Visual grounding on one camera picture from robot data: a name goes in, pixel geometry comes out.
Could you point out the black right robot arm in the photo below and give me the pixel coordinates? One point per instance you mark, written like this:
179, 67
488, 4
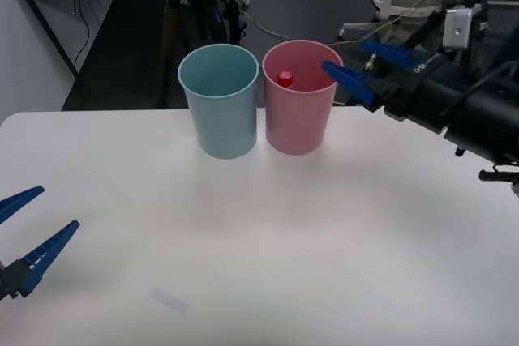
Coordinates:
478, 115

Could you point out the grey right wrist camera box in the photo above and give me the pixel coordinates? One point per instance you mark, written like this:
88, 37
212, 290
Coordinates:
457, 30

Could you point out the black tripod stand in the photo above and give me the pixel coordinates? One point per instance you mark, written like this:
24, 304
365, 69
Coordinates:
194, 18

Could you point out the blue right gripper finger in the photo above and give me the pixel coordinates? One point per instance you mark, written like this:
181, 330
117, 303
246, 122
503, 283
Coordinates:
350, 78
389, 51

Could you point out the clear bottle with red cap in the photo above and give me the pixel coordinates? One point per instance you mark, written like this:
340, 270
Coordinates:
285, 78

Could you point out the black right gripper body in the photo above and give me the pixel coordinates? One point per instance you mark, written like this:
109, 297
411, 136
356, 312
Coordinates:
405, 90

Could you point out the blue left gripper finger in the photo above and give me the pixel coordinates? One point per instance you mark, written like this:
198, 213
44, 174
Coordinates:
18, 202
46, 253

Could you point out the pale blue plastic bin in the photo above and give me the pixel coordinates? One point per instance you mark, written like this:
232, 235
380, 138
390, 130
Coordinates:
223, 123

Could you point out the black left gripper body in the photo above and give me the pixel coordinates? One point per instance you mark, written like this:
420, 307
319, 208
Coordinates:
8, 279

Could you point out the pink plastic bin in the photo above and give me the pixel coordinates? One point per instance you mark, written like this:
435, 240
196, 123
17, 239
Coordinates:
296, 123

